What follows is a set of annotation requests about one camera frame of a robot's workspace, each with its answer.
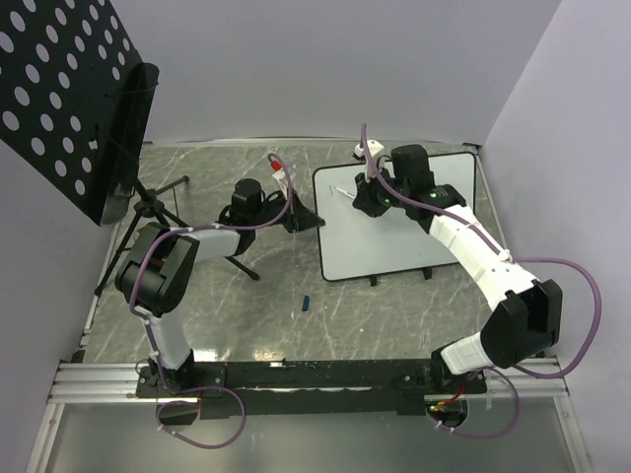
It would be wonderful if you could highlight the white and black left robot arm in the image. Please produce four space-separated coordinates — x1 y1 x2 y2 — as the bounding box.
114 178 325 396

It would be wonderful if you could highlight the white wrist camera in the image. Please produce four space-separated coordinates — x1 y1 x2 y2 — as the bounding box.
267 153 297 198
352 140 386 181

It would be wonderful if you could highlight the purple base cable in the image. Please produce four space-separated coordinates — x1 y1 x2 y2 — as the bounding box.
428 367 522 439
155 384 246 450

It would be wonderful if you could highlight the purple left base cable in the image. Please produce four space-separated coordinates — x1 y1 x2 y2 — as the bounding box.
155 384 246 450

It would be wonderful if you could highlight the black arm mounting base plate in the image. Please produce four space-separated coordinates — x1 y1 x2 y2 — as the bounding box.
136 359 487 420

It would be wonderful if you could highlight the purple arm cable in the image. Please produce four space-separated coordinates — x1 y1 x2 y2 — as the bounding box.
127 153 295 395
360 122 603 380

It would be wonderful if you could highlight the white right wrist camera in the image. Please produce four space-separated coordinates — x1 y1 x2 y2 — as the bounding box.
352 140 386 181

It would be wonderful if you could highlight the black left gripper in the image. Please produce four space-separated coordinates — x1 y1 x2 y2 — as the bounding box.
250 188 324 234

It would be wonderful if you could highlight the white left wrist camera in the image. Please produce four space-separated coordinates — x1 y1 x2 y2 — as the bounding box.
267 153 297 198

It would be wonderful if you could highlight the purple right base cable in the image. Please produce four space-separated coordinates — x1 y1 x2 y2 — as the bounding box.
428 367 522 439

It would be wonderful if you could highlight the white whiteboard marker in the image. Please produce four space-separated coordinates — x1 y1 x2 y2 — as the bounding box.
331 186 355 200

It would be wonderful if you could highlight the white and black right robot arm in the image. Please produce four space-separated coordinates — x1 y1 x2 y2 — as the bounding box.
353 140 563 392

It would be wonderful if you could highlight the aluminium rail frame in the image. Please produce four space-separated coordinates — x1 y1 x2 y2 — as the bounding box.
30 156 591 472

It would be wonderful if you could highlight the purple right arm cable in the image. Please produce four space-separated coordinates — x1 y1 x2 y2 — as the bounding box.
360 122 603 380

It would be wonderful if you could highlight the black perforated music stand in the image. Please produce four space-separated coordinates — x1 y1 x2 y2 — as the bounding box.
0 0 260 297

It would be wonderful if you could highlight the white whiteboard with black frame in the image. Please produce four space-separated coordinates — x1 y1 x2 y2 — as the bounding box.
313 164 456 282

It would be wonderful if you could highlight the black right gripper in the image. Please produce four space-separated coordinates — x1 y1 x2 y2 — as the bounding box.
352 165 409 219

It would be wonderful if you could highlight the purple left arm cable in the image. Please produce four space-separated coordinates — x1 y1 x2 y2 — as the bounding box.
127 153 295 395

